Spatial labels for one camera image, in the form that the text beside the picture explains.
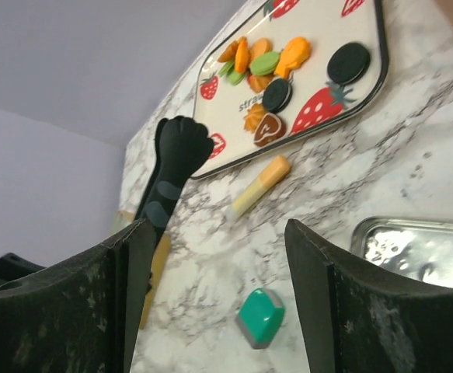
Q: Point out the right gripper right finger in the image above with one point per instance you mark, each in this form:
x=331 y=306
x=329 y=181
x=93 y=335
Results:
x=357 y=317

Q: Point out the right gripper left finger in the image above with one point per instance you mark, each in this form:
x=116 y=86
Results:
x=82 y=314

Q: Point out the black metal tongs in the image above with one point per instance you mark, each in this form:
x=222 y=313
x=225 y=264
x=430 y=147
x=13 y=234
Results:
x=182 y=146

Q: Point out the orange flower cookie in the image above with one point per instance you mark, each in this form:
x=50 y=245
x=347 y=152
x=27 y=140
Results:
x=253 y=117

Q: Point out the black sandwich cookie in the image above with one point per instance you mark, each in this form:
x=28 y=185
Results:
x=277 y=95
x=348 y=63

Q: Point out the green grey eraser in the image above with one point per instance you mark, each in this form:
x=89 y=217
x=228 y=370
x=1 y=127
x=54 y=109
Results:
x=260 y=317

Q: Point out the gold cookie tin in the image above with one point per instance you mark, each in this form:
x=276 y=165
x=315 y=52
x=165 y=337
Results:
x=121 y=220

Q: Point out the silver tin lid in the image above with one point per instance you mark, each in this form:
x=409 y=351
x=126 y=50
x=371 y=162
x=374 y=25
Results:
x=418 y=249

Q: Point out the yellow orange highlighter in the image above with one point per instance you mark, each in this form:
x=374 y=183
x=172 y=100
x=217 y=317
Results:
x=278 y=168

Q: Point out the brown heart cookie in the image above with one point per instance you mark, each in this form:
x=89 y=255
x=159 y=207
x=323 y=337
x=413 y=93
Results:
x=271 y=128

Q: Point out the strawberry pattern tray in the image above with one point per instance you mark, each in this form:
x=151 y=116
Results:
x=317 y=102

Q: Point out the green macaron cookie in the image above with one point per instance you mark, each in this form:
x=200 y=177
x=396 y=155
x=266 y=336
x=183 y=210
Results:
x=265 y=64

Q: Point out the orange fish cookie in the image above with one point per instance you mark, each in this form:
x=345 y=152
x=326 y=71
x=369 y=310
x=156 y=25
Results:
x=295 y=53

